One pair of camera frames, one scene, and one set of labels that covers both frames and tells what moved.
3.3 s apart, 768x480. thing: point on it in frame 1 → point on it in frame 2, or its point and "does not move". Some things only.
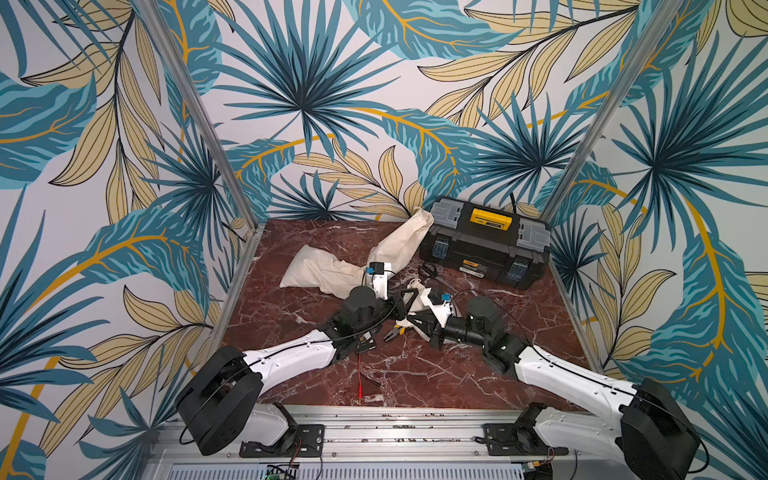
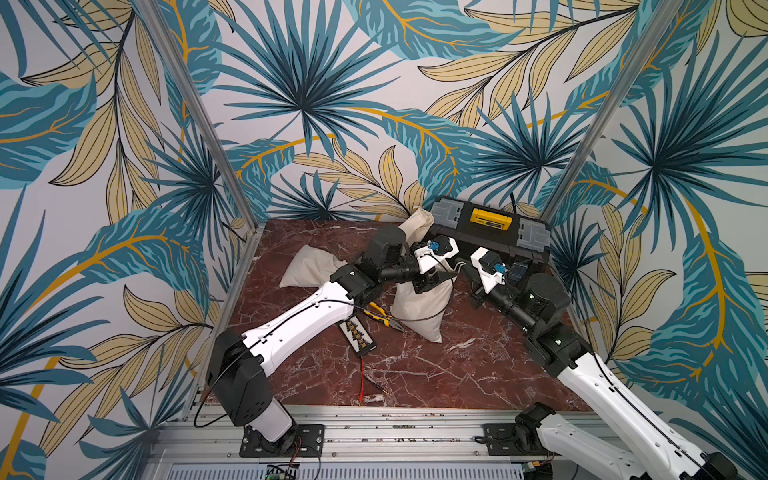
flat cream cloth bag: (316, 267) does not move
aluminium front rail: (395, 444) does not move
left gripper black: (400, 308) → (427, 280)
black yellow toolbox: (493, 245) does not move
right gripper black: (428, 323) → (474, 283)
